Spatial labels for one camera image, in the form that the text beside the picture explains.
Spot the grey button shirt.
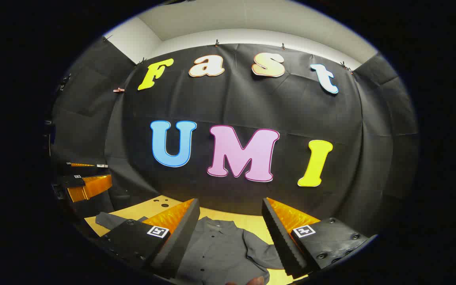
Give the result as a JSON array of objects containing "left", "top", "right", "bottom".
[{"left": 95, "top": 212, "right": 288, "bottom": 285}]

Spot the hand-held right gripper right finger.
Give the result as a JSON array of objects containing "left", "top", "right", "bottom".
[{"left": 261, "top": 197, "right": 371, "bottom": 279}]

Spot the black backdrop cloth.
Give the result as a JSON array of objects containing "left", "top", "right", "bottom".
[{"left": 50, "top": 38, "right": 420, "bottom": 238}]

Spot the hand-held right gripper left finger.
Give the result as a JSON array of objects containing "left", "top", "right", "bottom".
[{"left": 93, "top": 198, "right": 201, "bottom": 279}]

